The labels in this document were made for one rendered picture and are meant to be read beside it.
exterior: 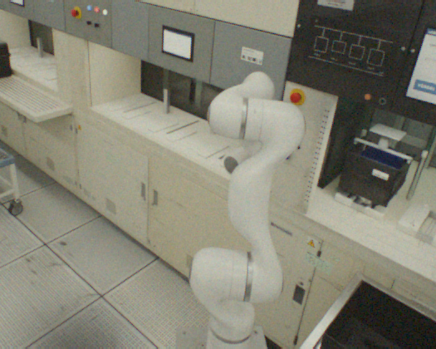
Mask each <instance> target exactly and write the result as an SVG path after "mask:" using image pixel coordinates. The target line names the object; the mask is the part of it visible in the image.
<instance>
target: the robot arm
mask: <svg viewBox="0 0 436 349"><path fill-rule="evenodd" d="M274 94H275V88H274V84H273V82H272V79H270V78H269V77H268V76H267V75H266V74H264V73H261V72H255V73H253V74H251V75H250V76H248V77H247V78H245V80H244V81H243V83H242V84H241V85H237V86H233V87H231V88H228V89H227V90H225V91H223V92H222V93H219V94H218V96H217V97H216V98H215V99H214V100H213V101H212V103H211V104H210V106H209V108H208V125H209V127H210V128H211V130H212V131H213V132H214V133H215V134H217V135H221V136H223V137H227V138H232V139H237V140H238V142H239V144H240V145H241V146H240V147H238V148H237V149H235V150H233V151H231V152H229V153H227V154H226V155H225V156H224V157H223V166H224V168H225V170H226V171H227V172H228V173H229V174H230V175H231V178H230V182H229V189H228V216H229V218H230V220H231V223H232V225H233V227H234V228H235V229H236V231H237V232H238V233H240V234H241V235H242V236H243V237H244V238H245V239H246V240H247V241H248V242H249V243H250V244H251V246H252V251H251V252H247V251H239V250H232V249H225V248H204V249H202V250H200V251H198V252H197V253H196V254H195V255H194V256H193V258H192V259H191V261H190V265H189V284H190V287H191V288H192V291H193V293H194V295H196V296H197V298H198V300H199V301H200V302H201V303H202V304H203V306H204V307H205V308H206V309H207V310H208V311H209V312H210V316H209V324H208V338H207V341H205V342H203V343H202V344H201V345H200V346H199V347H198V349H250V346H251V341H252V334H253V329H254V323H255V310H254V307H253V305H252V303H257V304H267V303H270V302H275V301H276V300H277V299H278V298H279V297H280V295H281V294H282V291H283V286H284V277H283V271H282V266H281V263H280V260H279V257H278V256H277V252H276V249H275V248H274V244H273V241H272V239H271V237H270V234H269V229H268V222H267V211H268V202H269V194H270V188H271V187H272V179H273V175H274V174H275V172H276V169H277V167H278V166H279V165H280V164H281V163H282V162H283V161H284V159H285V158H286V157H288V156H289V155H290V154H291V153H292V152H293V151H294V150H295V149H297V148H298V147H299V146H300V144H301V142H302V141H303V138H304V136H305V133H306V119H305V116H304V115H303V113H302V112H301V110H300V109H299V108H298V107H297V106H294V105H292V104H290V103H286V102H282V101H274V100H273V98H274Z"/></svg>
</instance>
